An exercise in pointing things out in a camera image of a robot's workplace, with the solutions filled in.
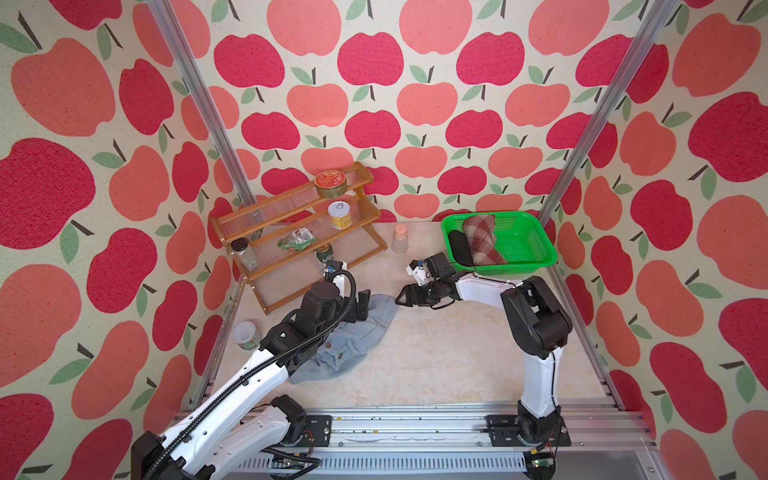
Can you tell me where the light denim skirt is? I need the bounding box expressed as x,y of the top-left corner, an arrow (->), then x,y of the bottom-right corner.
289,294 -> 398,385

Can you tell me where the black skirt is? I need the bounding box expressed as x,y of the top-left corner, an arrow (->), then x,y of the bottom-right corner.
448,230 -> 474,268

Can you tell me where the red plaid skirt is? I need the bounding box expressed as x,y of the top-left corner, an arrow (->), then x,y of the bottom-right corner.
462,215 -> 507,266

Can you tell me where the green plastic basket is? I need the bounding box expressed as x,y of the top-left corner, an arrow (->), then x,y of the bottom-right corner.
440,212 -> 557,276

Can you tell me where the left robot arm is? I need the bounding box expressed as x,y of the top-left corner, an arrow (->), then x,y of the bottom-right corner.
130,270 -> 362,479

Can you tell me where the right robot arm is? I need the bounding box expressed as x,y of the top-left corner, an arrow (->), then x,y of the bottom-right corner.
396,253 -> 573,447

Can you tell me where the pink-cap clear bottle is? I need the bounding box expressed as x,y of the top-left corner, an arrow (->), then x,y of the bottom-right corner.
391,223 -> 408,254

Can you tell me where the green snack packet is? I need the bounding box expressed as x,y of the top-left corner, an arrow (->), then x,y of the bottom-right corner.
277,227 -> 317,252

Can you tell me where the wooden two-tier shelf rack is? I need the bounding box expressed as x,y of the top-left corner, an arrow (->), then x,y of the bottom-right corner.
213,162 -> 387,314

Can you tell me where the white small cup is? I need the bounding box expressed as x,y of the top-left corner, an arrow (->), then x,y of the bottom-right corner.
231,320 -> 262,351

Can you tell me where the black-cap spice jar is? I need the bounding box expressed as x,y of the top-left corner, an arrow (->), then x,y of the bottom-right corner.
231,237 -> 259,273

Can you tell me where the red-lid tin can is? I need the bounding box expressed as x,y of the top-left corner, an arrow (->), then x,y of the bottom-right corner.
314,169 -> 348,199

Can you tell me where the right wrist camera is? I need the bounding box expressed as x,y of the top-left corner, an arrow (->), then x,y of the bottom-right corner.
406,260 -> 431,286

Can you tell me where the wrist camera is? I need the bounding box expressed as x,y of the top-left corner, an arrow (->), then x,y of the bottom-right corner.
406,260 -> 431,286
323,260 -> 347,295

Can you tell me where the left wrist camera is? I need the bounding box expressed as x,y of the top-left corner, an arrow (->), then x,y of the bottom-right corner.
323,260 -> 347,295

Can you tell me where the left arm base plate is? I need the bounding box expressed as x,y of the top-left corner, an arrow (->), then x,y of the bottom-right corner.
280,415 -> 333,448

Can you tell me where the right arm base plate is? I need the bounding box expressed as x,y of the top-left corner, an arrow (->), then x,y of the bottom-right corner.
485,412 -> 572,449

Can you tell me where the left aluminium corner post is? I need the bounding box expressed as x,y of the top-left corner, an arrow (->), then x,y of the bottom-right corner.
148,0 -> 255,206

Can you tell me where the aluminium corner post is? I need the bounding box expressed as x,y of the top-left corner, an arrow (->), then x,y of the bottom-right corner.
148,0 -> 255,206
536,0 -> 685,223

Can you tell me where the right aluminium corner post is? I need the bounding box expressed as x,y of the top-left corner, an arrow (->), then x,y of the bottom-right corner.
536,0 -> 685,223

